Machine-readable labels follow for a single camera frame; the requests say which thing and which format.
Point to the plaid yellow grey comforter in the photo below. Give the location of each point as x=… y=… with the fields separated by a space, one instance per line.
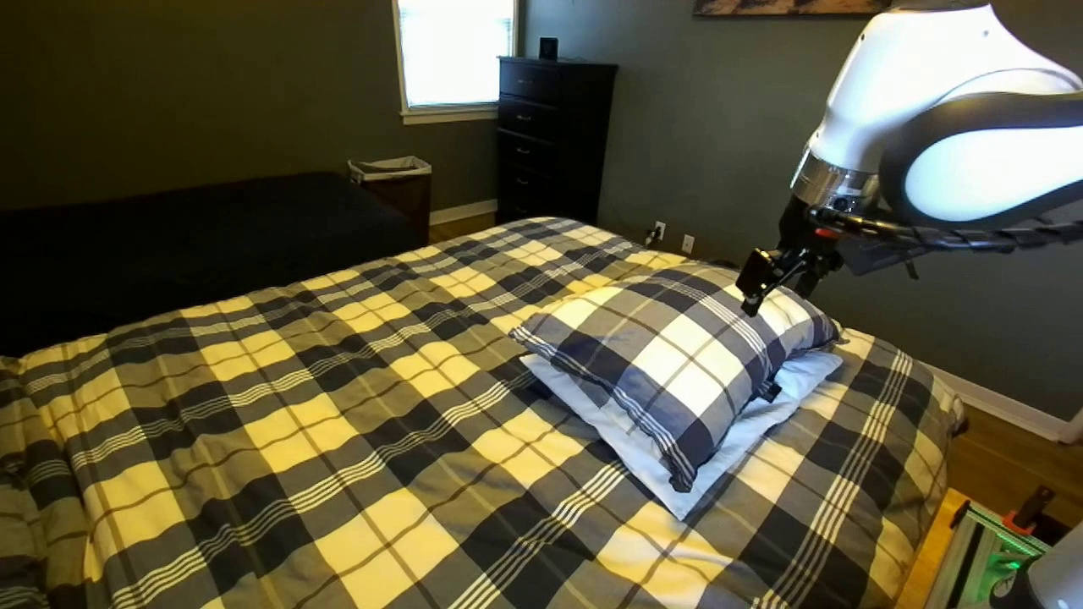
x=340 y=395

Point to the white wall outlet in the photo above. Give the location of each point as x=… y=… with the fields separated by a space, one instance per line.
x=659 y=232
x=689 y=241

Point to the black tall dresser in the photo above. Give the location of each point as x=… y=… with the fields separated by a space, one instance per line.
x=552 y=138

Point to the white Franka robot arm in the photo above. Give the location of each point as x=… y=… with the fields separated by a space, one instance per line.
x=926 y=79

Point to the small dark object on dresser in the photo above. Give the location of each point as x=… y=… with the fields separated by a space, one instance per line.
x=549 y=48

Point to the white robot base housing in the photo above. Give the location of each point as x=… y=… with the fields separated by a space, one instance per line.
x=1060 y=577

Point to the bright window white frame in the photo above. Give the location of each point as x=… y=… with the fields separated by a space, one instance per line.
x=457 y=52

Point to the black red clamp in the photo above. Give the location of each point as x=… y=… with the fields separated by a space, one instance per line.
x=1034 y=509

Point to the plaid pillow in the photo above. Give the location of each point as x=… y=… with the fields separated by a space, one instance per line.
x=677 y=359

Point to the dark daybed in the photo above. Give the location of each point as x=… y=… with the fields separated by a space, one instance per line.
x=172 y=247

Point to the wooden board edge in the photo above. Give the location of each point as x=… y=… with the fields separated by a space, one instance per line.
x=920 y=564

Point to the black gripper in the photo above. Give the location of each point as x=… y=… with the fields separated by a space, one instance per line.
x=806 y=241

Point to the light blue pillow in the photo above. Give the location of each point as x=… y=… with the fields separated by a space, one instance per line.
x=631 y=444

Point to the green white stand frame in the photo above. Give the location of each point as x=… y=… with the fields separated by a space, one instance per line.
x=987 y=564

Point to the framed wall picture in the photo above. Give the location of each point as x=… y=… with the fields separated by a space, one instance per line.
x=789 y=9

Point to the dark hamper with white liner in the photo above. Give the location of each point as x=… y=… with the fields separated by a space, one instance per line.
x=395 y=197

